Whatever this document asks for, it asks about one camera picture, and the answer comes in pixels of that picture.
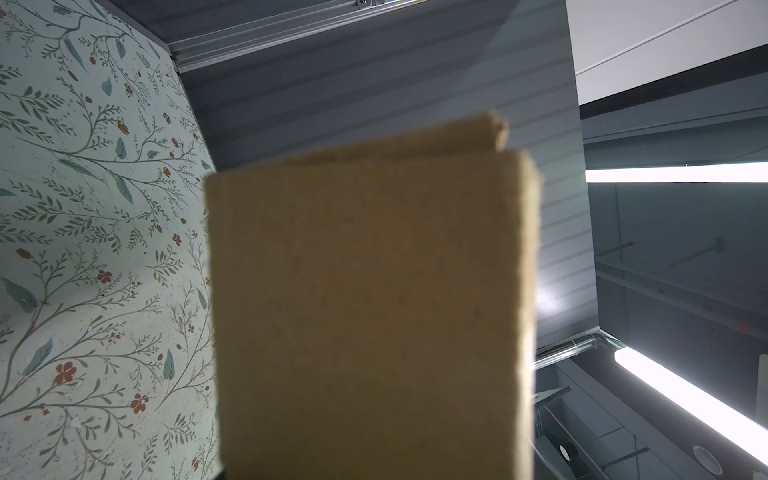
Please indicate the brown cardboard box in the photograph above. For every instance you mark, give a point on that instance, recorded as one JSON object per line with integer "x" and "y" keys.
{"x": 374, "y": 308}

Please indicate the ceiling light tube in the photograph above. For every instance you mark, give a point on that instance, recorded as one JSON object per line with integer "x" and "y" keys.
{"x": 742, "y": 431}
{"x": 733, "y": 173}

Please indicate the aluminium right corner post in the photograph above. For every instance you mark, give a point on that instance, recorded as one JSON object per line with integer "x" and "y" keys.
{"x": 236, "y": 41}

